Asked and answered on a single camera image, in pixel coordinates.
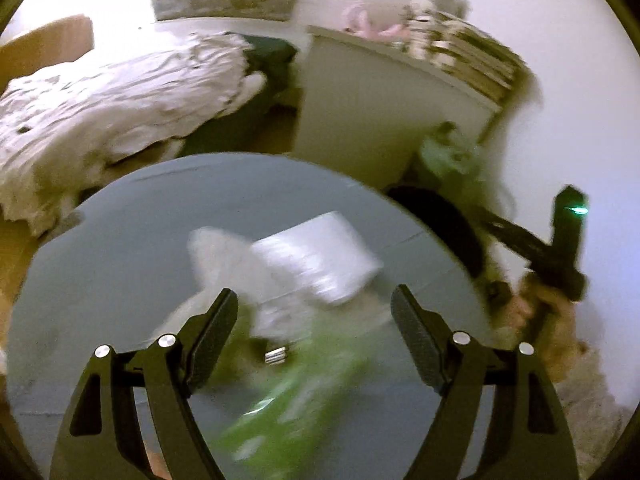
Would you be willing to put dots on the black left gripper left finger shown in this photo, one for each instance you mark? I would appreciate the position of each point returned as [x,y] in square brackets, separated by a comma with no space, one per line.
[100,435]

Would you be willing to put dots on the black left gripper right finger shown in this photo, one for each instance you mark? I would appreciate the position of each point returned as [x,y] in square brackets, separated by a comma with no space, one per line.
[498,416]

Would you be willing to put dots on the green trash bag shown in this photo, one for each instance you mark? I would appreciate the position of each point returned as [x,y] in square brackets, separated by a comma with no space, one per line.
[451,163]

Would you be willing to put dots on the right hand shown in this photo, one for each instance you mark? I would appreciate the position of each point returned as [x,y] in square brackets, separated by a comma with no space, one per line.
[548,317]

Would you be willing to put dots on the green striped wrapper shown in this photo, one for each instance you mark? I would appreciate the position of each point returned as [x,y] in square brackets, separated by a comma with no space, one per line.
[323,358]

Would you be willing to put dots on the stack of foam mats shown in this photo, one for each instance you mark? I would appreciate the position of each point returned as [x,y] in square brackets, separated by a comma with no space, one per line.
[466,53]

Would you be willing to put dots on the white crumpled plastic bag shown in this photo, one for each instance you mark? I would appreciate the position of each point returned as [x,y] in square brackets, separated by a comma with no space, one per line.
[267,295]

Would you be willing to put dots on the white tissue pack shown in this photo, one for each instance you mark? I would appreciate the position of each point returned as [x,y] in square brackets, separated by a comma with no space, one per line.
[325,256]

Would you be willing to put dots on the white cabinet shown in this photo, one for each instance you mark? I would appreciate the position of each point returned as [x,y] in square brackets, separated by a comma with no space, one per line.
[366,107]

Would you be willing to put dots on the grey plush toy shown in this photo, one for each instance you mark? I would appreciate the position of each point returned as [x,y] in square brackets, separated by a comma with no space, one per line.
[437,9]

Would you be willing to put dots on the pink plush toy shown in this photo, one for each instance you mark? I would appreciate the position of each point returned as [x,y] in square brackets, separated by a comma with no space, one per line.
[357,22]

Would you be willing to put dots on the dark green bed sheet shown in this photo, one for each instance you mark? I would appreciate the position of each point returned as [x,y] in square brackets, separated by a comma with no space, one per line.
[269,74]

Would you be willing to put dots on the white rumpled duvet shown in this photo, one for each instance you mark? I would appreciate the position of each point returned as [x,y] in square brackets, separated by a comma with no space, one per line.
[64,126]

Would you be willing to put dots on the wooden bed headboard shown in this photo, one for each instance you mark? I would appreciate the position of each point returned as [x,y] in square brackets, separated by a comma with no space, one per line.
[64,40]

